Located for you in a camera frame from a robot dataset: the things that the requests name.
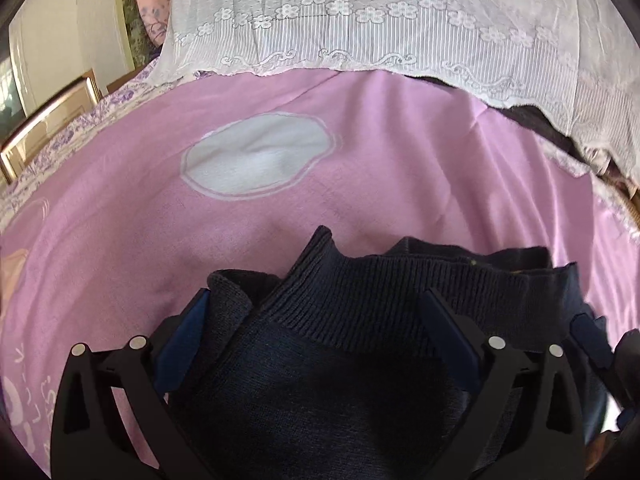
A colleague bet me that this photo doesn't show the navy knit cardigan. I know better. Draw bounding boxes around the navy knit cardigan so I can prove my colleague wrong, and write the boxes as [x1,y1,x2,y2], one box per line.
[169,226,606,479]

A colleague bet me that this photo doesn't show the pink bed sheet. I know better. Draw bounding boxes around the pink bed sheet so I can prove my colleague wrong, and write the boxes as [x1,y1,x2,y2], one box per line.
[1,70,639,467]

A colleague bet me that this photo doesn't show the white lace cover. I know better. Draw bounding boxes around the white lace cover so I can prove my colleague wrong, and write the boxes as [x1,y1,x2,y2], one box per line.
[152,0,639,180]

